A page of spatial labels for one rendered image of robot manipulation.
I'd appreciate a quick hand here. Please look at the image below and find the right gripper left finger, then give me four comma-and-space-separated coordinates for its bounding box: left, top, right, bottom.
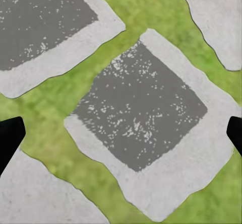
0, 116, 26, 176

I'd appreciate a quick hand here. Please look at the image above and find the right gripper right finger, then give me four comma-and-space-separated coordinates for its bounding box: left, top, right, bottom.
226, 116, 242, 154

